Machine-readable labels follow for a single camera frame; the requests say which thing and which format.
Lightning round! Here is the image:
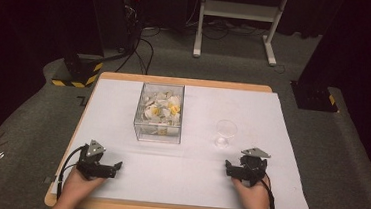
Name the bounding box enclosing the black floor cable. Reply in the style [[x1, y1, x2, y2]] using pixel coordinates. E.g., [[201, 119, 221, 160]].
[[115, 22, 158, 77]]

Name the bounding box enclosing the dark equipment rack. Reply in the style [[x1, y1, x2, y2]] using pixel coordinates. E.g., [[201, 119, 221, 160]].
[[116, 0, 147, 54]]

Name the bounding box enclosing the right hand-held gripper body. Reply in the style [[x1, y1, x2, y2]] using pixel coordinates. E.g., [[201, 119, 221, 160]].
[[237, 146, 272, 189]]

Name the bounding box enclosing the wooden table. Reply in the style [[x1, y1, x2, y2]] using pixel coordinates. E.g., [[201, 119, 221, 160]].
[[43, 67, 315, 209]]

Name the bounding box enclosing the black pillar with striped base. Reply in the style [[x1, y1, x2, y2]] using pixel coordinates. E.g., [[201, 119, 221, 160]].
[[51, 0, 109, 91]]

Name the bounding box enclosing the person's left hand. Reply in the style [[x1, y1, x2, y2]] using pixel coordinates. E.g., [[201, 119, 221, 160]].
[[56, 166, 106, 209]]

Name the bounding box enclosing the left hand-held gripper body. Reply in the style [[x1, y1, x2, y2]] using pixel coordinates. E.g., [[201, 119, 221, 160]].
[[75, 138, 115, 182]]

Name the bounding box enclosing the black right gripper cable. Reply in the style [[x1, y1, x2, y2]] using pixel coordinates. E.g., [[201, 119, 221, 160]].
[[259, 174, 280, 209]]

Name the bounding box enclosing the pile of used tea bags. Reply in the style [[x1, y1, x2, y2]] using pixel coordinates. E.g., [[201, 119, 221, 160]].
[[139, 89, 183, 138]]

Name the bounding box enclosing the clear plastic box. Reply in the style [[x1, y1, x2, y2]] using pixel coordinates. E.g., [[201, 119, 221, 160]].
[[131, 81, 187, 145]]

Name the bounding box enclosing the person's right hand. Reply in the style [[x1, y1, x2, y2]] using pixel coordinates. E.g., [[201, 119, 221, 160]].
[[228, 175, 275, 209]]

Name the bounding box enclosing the white metal stand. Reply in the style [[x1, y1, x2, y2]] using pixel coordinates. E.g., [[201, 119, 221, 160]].
[[191, 0, 291, 68]]

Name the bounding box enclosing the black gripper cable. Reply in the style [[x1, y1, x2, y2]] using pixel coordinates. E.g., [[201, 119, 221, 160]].
[[56, 143, 88, 203], [259, 174, 280, 209]]

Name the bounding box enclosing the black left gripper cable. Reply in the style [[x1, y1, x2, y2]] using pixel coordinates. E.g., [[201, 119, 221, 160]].
[[56, 143, 88, 203]]

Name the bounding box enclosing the small clear plastic cup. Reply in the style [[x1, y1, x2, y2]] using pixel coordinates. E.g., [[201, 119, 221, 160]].
[[213, 118, 239, 151]]

